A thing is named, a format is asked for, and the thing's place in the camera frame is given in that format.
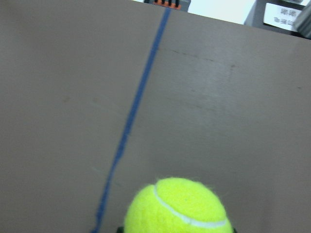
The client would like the orange connector block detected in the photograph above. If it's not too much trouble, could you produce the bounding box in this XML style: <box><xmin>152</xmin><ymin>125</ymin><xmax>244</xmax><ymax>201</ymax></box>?
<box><xmin>152</xmin><ymin>0</ymin><xmax>181</xmax><ymax>10</ymax></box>

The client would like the tennis ball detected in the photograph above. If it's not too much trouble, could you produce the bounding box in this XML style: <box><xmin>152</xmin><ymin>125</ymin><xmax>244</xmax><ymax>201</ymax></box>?
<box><xmin>124</xmin><ymin>177</ymin><xmax>235</xmax><ymax>233</ymax></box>

